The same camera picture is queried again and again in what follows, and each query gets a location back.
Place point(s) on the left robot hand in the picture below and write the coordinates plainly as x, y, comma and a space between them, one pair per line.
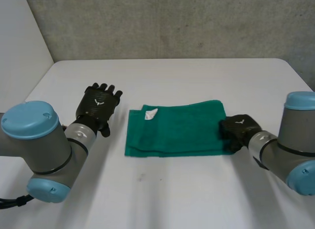
97, 104

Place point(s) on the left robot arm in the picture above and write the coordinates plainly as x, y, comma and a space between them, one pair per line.
37, 145

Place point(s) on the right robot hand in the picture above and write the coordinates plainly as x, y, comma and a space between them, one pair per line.
240, 127

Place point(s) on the teal towel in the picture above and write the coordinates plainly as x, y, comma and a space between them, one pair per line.
176, 129

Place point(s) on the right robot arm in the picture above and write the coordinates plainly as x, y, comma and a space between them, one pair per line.
288, 142

